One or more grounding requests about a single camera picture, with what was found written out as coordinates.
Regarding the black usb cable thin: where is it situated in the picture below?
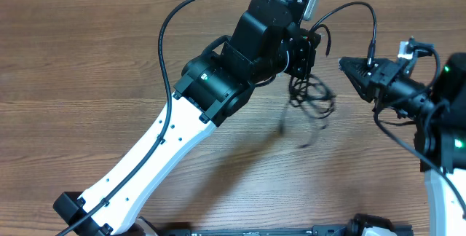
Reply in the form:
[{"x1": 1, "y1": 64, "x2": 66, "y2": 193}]
[{"x1": 276, "y1": 23, "x2": 338, "y2": 149}]

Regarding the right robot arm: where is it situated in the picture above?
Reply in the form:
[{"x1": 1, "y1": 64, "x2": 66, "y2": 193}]
[{"x1": 339, "y1": 48, "x2": 465, "y2": 235}]

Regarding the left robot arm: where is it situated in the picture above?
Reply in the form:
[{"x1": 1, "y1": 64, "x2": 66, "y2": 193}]
[{"x1": 53, "y1": 0, "x2": 319, "y2": 235}]

